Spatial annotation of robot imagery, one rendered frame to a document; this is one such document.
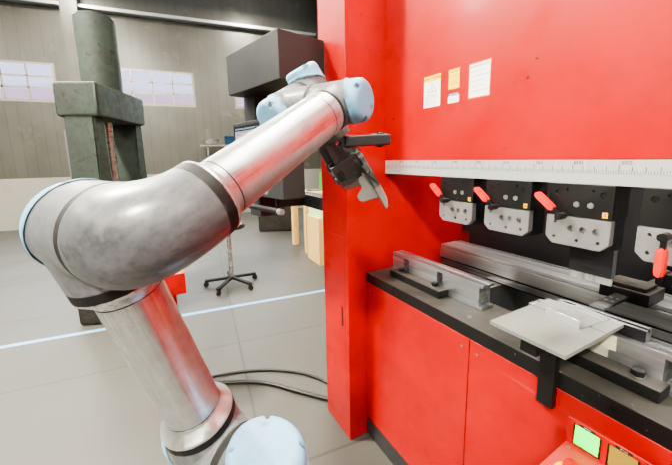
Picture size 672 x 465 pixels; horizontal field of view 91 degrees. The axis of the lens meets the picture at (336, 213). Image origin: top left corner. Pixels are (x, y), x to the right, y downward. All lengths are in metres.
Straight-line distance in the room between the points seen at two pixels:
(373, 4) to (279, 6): 8.55
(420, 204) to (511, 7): 0.92
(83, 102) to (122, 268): 3.01
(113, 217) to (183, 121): 8.86
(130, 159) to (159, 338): 3.45
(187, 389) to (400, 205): 1.31
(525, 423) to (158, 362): 0.99
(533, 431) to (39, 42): 9.89
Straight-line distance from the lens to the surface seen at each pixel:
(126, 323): 0.51
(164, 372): 0.56
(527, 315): 1.05
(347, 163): 0.76
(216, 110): 9.25
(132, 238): 0.36
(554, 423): 1.17
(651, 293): 1.32
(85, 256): 0.38
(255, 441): 0.61
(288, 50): 1.58
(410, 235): 1.74
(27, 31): 10.01
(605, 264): 1.10
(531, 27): 1.19
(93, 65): 3.65
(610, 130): 1.04
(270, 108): 0.65
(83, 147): 3.35
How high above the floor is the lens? 1.42
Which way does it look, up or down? 10 degrees down
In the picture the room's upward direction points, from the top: 1 degrees counter-clockwise
